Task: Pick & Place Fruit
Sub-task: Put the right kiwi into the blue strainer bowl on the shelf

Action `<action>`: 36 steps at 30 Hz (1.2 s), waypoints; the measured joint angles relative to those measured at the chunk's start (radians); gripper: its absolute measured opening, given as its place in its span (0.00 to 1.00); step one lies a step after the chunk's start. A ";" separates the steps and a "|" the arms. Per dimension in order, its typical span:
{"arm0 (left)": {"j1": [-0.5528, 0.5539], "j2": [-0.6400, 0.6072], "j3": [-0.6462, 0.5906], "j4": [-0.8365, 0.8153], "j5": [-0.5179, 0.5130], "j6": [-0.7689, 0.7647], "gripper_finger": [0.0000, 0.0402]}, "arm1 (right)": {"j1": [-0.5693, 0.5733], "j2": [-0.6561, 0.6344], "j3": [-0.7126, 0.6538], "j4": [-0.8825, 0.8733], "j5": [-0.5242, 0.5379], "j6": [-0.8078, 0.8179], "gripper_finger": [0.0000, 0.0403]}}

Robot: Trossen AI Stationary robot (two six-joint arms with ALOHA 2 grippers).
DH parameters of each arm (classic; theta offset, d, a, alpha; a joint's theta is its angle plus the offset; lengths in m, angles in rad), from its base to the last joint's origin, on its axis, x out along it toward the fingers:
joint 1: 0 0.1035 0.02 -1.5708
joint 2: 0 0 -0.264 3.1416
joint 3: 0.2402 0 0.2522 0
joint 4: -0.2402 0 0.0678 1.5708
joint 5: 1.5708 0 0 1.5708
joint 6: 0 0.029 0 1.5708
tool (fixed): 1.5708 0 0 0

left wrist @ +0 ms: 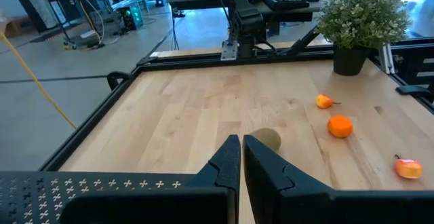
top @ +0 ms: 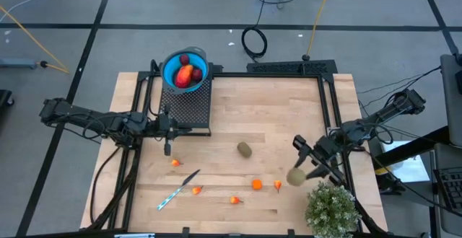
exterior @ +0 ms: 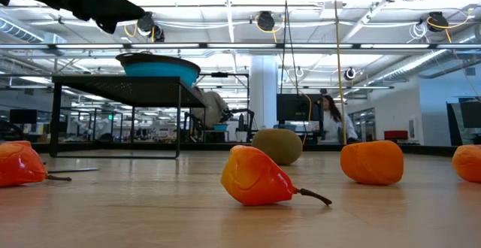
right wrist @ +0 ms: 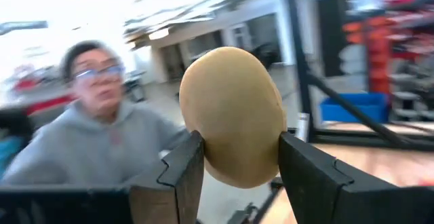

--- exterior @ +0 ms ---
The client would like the blue collapsible colander black rim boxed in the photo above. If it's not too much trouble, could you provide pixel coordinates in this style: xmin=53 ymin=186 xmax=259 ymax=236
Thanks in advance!
xmin=115 ymin=51 xmax=202 ymax=87

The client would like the orange-red toy pear with stem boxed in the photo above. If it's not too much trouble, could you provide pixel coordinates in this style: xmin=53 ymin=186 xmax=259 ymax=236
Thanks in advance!
xmin=0 ymin=140 xmax=72 ymax=188
xmin=220 ymin=144 xmax=333 ymax=207

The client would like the green-brown toy kiwi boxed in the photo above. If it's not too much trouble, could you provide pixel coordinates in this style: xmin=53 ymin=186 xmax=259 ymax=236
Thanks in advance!
xmin=251 ymin=128 xmax=304 ymax=166

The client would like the orange bell pepper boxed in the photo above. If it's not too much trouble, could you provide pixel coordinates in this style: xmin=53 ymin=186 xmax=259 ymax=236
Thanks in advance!
xmin=340 ymin=139 xmax=405 ymax=186

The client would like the orange plush fruit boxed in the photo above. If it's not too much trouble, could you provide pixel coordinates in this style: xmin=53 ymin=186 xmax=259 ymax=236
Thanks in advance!
xmin=451 ymin=144 xmax=481 ymax=183

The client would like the black perforated metal rack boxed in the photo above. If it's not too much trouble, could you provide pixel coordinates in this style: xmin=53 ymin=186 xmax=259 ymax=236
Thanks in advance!
xmin=50 ymin=74 xmax=207 ymax=159

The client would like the small black monitor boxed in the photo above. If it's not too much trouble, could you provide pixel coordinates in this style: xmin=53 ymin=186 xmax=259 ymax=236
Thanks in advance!
xmin=9 ymin=108 xmax=38 ymax=125

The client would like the person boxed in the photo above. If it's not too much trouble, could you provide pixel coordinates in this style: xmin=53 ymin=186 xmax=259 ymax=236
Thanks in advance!
xmin=317 ymin=94 xmax=360 ymax=144
xmin=189 ymin=86 xmax=229 ymax=142

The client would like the white building pillar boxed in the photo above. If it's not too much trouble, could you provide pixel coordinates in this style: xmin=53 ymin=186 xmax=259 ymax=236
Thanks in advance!
xmin=250 ymin=55 xmax=280 ymax=142

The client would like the black monitor on stand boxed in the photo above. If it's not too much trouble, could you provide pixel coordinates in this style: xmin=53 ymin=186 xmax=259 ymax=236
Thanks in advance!
xmin=276 ymin=92 xmax=324 ymax=122

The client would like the red box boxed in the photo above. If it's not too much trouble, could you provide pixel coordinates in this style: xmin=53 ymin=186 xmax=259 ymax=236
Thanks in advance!
xmin=383 ymin=129 xmax=409 ymax=141

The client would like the large black screen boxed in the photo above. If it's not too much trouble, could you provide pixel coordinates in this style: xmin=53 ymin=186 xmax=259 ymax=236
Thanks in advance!
xmin=446 ymin=96 xmax=481 ymax=147

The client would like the black hanging cable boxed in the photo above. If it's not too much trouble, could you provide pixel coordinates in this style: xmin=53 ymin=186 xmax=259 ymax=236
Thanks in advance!
xmin=280 ymin=0 xmax=288 ymax=95
xmin=285 ymin=0 xmax=301 ymax=95

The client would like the yellow cable by monitor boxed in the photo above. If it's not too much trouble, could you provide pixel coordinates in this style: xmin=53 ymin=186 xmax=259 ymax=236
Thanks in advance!
xmin=299 ymin=89 xmax=313 ymax=146

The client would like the yellow hanging cable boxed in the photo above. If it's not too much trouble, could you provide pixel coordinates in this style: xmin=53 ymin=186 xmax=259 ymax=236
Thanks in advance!
xmin=332 ymin=0 xmax=347 ymax=144

